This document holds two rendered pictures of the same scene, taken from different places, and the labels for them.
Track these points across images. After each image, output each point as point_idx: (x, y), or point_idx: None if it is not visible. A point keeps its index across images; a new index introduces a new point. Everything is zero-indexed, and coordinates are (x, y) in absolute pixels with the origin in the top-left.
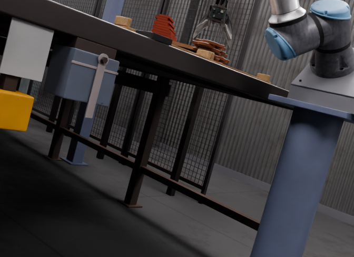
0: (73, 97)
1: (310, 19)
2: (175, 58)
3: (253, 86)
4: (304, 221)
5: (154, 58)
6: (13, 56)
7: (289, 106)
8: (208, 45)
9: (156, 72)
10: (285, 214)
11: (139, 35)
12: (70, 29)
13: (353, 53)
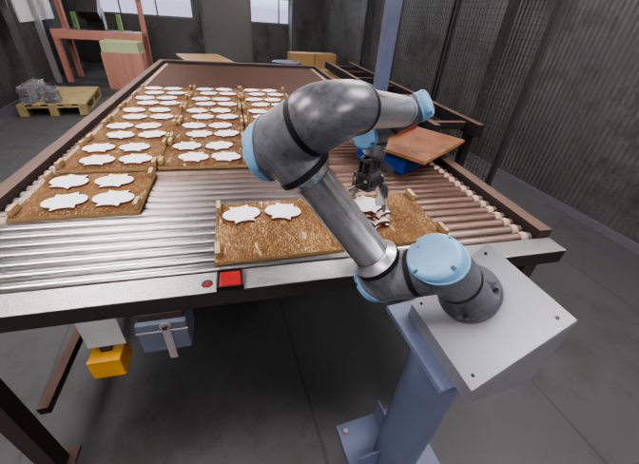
0: (153, 350)
1: (399, 271)
2: (255, 294)
3: None
4: (420, 427)
5: (228, 301)
6: (91, 338)
7: None
8: None
9: None
10: (402, 414)
11: (200, 294)
12: (125, 314)
13: (488, 301)
